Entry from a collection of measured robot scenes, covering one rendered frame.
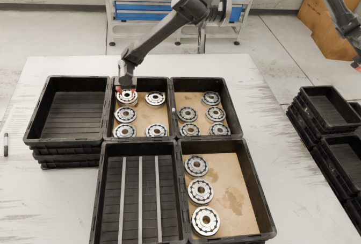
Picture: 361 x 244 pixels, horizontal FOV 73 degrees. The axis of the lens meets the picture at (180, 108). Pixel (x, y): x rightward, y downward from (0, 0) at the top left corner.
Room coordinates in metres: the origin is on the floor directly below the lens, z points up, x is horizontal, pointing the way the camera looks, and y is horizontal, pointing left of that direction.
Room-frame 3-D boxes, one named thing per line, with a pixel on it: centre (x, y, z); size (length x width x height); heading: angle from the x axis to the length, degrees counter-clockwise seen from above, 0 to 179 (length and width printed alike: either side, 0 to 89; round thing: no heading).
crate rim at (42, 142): (0.70, 0.48, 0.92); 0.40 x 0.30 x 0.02; 13
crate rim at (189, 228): (0.44, -0.19, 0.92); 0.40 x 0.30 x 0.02; 13
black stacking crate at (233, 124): (0.83, -0.11, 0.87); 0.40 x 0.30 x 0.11; 13
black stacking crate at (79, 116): (0.70, 0.48, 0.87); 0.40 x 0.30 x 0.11; 13
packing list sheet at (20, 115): (0.70, 0.77, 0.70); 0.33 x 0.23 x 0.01; 17
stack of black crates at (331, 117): (1.37, -1.09, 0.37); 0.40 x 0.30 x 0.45; 17
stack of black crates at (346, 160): (0.99, -1.21, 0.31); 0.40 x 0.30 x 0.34; 17
